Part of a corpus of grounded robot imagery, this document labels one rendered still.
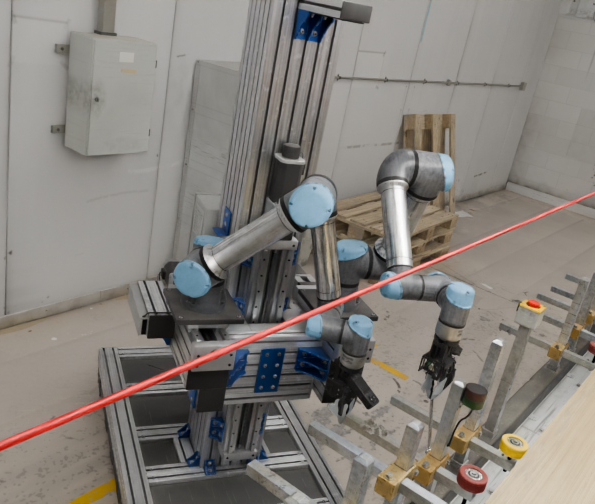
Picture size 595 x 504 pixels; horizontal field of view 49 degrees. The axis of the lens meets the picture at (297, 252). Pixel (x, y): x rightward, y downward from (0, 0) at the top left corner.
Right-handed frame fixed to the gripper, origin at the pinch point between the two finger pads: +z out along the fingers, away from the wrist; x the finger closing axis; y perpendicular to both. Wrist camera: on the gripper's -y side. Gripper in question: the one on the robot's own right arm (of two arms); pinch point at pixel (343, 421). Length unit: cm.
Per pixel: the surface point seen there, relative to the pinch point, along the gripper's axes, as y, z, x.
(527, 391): -29, 13, -98
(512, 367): -31, -16, -53
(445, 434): -30.9, -13.1, -2.3
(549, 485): -59, -7, -14
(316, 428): -5.8, -13.4, 26.3
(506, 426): -33, 13, -65
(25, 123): 229, -35, -28
